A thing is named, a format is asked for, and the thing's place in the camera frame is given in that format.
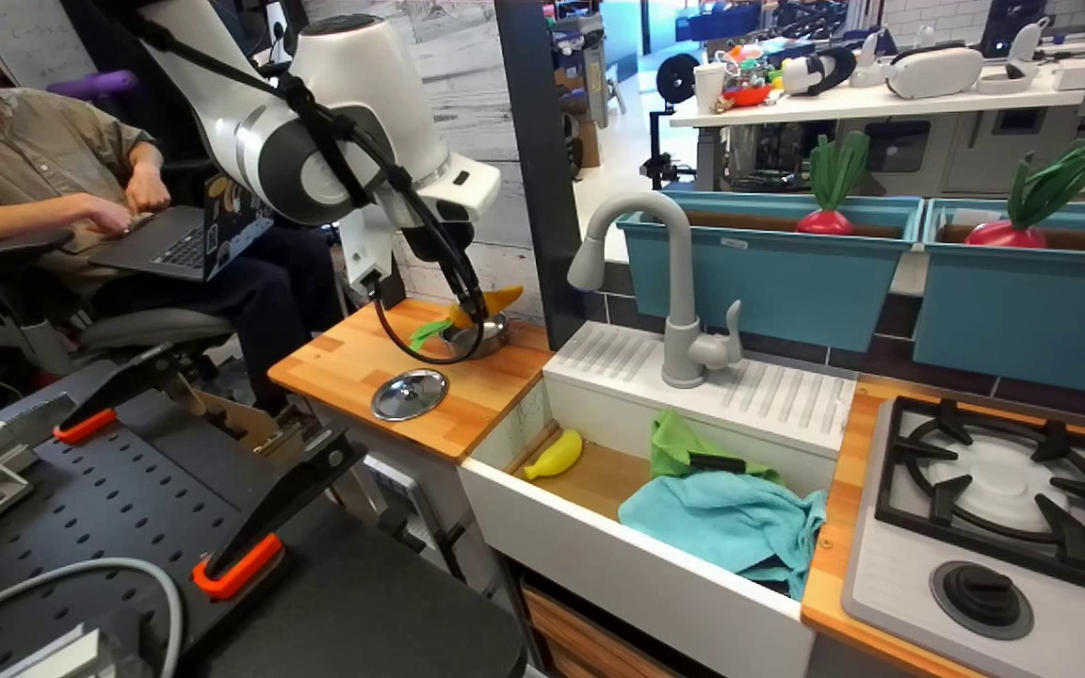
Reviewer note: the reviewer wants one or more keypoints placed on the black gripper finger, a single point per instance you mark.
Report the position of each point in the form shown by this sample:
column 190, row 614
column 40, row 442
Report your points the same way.
column 467, row 292

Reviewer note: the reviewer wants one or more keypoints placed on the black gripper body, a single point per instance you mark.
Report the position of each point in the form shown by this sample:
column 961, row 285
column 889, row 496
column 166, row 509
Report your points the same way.
column 433, row 235

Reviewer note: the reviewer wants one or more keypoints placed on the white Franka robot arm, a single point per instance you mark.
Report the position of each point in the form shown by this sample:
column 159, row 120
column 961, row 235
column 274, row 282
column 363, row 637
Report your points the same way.
column 354, row 78

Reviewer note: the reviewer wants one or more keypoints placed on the small steel pot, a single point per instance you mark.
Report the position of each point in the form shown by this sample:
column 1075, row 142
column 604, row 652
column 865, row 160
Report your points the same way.
column 491, row 337

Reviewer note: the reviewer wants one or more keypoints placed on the steel pot lid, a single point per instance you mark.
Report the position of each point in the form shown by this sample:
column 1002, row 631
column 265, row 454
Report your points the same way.
column 411, row 395

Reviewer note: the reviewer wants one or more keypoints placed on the small wooden kitchen counter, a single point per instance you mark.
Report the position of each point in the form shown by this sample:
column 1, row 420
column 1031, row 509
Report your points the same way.
column 491, row 388

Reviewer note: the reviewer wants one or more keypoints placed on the yellow banana toy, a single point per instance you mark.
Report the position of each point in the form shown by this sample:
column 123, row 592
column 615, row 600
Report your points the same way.
column 555, row 454

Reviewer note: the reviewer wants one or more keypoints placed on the grey kitchen cabinet base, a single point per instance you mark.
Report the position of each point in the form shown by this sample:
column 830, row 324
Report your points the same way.
column 422, row 484

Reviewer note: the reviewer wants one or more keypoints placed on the grey toy faucet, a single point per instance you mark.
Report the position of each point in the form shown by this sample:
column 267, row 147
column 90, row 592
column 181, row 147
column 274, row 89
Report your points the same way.
column 679, row 287

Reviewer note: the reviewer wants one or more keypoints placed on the black laptop with stickers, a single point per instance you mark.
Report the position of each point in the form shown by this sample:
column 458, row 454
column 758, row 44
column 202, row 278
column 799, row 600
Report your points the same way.
column 178, row 248

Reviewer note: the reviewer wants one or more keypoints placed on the green cloth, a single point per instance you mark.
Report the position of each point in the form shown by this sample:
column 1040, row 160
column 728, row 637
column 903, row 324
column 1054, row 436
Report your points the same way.
column 677, row 447

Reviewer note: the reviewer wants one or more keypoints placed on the white toy kitchen sink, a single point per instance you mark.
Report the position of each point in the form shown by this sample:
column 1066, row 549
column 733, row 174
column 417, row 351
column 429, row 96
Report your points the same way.
column 593, row 550

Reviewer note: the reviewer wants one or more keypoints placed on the grey padded office chair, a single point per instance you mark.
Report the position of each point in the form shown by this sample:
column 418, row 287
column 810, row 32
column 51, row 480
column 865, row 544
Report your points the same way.
column 147, row 328

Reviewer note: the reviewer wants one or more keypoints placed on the teal planter box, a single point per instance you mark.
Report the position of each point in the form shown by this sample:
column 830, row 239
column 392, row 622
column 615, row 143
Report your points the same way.
column 768, row 285
column 1032, row 315

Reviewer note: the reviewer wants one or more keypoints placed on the white cup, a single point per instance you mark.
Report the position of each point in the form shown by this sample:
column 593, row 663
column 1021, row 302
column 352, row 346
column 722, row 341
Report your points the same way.
column 708, row 89

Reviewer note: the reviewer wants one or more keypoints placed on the red toy bowl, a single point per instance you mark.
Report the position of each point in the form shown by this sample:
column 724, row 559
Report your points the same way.
column 743, row 96

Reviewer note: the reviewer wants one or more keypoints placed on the teal cloth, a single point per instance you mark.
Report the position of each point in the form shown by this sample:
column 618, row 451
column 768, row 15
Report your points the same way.
column 716, row 523

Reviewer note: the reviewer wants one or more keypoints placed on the wooden cabinet drawer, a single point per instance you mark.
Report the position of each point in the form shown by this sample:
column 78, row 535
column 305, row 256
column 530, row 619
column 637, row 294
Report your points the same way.
column 583, row 647

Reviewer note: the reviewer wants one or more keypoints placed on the red radish toy green leaves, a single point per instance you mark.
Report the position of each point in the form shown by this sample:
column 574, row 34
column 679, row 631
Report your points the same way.
column 1046, row 191
column 834, row 174

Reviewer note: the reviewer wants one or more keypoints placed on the seated person olive shirt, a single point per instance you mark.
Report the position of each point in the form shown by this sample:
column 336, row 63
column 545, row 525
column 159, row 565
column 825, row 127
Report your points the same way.
column 29, row 152

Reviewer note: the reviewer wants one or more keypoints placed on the wooden counter around stove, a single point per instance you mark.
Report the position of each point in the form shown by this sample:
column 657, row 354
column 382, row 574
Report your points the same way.
column 834, row 530

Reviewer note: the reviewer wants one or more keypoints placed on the white background table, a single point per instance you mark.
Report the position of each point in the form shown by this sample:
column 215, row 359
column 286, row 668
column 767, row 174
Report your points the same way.
column 868, row 107

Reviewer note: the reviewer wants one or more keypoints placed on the white VR headset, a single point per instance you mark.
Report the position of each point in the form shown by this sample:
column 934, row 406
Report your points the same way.
column 932, row 72

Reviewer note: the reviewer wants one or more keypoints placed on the grey toy stove top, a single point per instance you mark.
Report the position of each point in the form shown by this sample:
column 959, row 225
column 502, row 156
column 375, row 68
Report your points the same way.
column 893, row 589

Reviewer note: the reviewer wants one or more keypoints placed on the black stove knob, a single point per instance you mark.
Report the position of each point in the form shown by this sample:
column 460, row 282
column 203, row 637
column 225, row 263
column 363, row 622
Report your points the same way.
column 981, row 600

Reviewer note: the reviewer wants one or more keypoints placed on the black burner grate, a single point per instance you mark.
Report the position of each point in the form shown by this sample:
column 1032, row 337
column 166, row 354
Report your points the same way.
column 1057, row 523

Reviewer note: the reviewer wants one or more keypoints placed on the black frame post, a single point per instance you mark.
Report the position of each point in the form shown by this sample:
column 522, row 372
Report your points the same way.
column 536, row 152

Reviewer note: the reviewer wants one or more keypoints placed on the grey wood plank wall panel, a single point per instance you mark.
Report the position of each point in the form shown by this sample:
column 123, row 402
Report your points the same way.
column 471, row 98

